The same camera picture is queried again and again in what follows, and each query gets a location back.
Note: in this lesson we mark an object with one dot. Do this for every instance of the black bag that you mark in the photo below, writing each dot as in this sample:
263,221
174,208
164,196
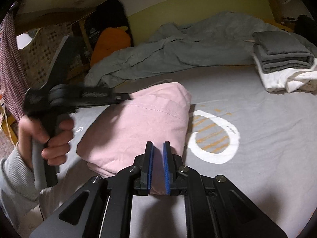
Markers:
304,23

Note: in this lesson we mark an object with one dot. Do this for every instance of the white clothes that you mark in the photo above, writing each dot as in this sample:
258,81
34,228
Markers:
277,81

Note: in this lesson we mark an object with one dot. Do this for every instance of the person's left forearm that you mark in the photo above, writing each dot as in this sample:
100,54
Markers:
14,186

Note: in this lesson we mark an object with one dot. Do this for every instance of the orange carrot plush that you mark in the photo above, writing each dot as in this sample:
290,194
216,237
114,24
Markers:
111,42

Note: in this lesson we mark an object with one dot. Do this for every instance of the pink printed t-shirt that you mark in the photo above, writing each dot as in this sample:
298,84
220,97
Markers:
138,119

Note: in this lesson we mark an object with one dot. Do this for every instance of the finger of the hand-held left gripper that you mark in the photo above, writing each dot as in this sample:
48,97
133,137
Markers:
106,97

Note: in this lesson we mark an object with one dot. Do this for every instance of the person's left hand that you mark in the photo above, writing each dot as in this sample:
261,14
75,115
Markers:
59,151

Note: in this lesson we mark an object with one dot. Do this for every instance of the folded grey clothes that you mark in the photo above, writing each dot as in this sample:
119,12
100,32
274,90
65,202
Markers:
279,47

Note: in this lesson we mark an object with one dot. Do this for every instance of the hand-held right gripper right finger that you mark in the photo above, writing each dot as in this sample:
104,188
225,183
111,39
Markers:
166,171

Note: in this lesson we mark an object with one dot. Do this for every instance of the red gingham curtain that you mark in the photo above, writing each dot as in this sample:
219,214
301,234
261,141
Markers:
10,67

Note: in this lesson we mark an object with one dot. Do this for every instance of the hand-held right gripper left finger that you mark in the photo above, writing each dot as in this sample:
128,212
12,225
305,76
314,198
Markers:
151,171

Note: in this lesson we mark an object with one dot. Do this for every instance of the grey duvet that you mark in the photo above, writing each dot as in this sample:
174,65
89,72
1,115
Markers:
173,52

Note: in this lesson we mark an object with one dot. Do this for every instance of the brown checkered cloth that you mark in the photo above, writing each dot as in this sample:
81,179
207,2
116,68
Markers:
42,52

